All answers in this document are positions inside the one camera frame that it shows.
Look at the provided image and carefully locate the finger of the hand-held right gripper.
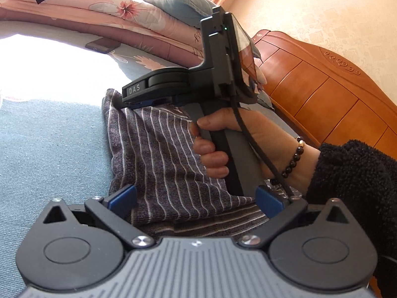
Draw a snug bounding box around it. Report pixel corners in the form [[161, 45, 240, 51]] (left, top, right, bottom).
[[127, 97, 180, 110]]

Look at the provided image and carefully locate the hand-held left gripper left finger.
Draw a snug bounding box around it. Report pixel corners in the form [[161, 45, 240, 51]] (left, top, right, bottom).
[[42, 184, 156, 250]]

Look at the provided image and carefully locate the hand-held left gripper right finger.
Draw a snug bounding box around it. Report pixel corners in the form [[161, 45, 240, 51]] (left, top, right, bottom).
[[239, 185, 356, 250]]

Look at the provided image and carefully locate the grey striped knit sweater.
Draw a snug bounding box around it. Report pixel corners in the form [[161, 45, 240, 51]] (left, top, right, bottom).
[[102, 87, 273, 239]]

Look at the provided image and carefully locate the person's right forearm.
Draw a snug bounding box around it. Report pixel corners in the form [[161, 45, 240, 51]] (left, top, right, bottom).
[[284, 140, 397, 286]]

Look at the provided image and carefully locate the person's right hand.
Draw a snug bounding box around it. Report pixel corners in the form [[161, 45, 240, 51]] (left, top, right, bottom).
[[190, 108, 306, 180]]

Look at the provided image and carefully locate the grey-green pillow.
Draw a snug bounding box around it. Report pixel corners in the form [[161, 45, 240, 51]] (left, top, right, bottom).
[[253, 87, 275, 111]]

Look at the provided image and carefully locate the blue pillow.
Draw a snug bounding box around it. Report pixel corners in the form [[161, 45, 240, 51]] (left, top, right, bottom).
[[136, 0, 218, 28]]

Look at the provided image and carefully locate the black smartphone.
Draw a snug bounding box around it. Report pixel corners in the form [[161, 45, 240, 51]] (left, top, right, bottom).
[[85, 37, 121, 52]]

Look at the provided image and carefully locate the teal printed bed sheet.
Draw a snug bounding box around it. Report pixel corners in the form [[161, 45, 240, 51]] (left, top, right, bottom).
[[0, 19, 311, 289]]

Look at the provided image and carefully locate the wooden headboard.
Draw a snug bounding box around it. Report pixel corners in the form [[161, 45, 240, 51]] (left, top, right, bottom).
[[250, 29, 397, 170]]

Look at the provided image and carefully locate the pink floral quilt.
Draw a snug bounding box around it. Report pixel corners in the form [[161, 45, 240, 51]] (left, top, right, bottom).
[[0, 0, 218, 69]]

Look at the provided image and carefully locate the dark bead bracelet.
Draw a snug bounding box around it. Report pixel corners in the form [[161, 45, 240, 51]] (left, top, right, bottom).
[[281, 136, 307, 177]]

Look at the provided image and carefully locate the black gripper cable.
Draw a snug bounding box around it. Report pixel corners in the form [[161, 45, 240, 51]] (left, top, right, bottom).
[[228, 56, 294, 199]]

